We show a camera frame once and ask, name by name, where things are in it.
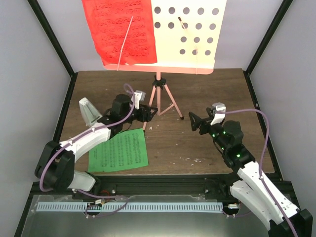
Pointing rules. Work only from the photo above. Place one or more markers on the green sheet music page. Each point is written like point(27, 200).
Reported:
point(124, 151)

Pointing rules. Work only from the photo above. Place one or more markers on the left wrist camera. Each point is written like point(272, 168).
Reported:
point(137, 98)

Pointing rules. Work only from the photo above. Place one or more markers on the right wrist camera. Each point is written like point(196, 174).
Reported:
point(218, 111)

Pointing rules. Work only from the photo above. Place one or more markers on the light blue slotted cable duct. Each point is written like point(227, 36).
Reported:
point(202, 207)

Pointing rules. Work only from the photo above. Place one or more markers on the red sheet music page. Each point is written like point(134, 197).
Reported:
point(122, 31)

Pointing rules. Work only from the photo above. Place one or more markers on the black left frame rail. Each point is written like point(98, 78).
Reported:
point(64, 110)

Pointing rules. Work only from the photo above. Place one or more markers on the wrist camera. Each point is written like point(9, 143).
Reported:
point(137, 98)
point(218, 111)

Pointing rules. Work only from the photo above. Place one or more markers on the white metronome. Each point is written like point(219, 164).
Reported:
point(88, 111)

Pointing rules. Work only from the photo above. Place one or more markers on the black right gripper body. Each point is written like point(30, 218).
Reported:
point(205, 123)

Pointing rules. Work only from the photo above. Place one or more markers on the black back left frame post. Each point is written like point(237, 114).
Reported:
point(36, 8)

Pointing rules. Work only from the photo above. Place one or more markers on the pink folding music stand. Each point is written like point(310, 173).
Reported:
point(186, 36)

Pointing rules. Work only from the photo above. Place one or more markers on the black frame rail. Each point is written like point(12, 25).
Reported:
point(64, 110)
point(277, 173)

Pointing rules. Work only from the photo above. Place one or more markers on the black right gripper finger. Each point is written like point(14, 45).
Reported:
point(210, 112)
point(195, 121)

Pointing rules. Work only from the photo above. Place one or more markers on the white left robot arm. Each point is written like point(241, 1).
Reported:
point(56, 165)

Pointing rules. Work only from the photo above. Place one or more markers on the black right frame rail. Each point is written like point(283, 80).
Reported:
point(277, 173)

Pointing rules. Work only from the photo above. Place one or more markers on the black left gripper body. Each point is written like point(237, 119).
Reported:
point(141, 117)

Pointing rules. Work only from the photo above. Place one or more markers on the black frame post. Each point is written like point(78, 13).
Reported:
point(36, 8)
point(277, 19)

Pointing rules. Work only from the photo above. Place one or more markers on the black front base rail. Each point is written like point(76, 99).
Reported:
point(213, 186)

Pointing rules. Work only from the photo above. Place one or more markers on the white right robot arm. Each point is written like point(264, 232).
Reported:
point(250, 185)

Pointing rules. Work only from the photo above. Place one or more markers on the black back right frame post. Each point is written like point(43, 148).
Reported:
point(277, 19)

